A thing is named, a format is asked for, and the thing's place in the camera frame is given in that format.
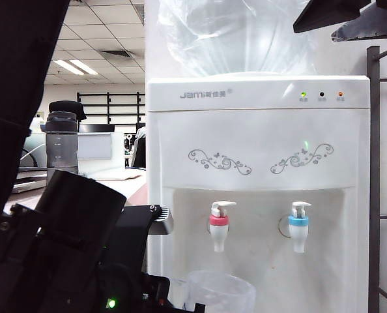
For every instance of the plastic-wrapped water jug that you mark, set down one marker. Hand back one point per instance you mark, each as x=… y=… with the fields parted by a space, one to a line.
x=232 y=39

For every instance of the clear plastic mug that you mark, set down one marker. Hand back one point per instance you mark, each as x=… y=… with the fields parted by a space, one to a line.
x=219 y=293

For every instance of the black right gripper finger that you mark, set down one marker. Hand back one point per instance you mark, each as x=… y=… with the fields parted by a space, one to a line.
x=372 y=26
x=330 y=14

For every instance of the white tissue box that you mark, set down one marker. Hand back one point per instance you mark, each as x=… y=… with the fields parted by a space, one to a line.
x=38 y=125

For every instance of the white laptop stand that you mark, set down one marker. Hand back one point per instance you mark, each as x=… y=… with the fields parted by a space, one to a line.
x=30 y=185

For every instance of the red hot water tap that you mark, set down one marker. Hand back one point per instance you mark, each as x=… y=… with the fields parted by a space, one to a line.
x=219 y=225

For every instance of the black wall shelving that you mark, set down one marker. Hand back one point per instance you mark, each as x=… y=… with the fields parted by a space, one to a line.
x=108 y=104

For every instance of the black flat screen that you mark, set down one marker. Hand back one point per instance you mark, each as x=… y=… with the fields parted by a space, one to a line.
x=95 y=128

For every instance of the black chair headrest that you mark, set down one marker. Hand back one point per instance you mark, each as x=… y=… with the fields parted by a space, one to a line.
x=66 y=107

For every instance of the black metal rack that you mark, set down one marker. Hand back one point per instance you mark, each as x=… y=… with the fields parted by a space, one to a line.
x=372 y=163

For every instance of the dark grey sports bottle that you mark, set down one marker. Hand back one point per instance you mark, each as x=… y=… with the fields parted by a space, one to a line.
x=61 y=146

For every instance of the wall socket plate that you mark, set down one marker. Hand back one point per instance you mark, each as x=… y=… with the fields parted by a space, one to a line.
x=39 y=114

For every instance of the grey laptop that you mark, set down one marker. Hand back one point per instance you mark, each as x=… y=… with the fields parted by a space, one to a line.
x=34 y=169

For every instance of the white desk partition box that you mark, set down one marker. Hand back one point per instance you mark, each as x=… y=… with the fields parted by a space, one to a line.
x=117 y=163

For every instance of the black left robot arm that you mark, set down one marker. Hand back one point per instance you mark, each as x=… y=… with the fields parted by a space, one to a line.
x=17 y=98

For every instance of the office chair with jacket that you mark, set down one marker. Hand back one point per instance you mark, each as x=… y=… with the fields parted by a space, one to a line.
x=139 y=150

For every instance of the ceiling air vent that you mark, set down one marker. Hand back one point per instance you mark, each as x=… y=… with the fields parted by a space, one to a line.
x=117 y=54

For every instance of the blue cold water tap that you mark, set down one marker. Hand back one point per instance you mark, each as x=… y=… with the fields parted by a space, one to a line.
x=299 y=225

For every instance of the double tube ceiling light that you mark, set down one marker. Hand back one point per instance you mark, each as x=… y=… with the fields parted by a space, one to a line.
x=66 y=66

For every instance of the white water dispenser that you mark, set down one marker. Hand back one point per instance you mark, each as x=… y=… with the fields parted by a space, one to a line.
x=271 y=130

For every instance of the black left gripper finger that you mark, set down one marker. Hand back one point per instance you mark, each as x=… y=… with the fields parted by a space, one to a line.
x=200 y=309

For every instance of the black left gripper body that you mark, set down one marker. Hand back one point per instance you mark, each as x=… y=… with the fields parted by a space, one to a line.
x=157 y=296

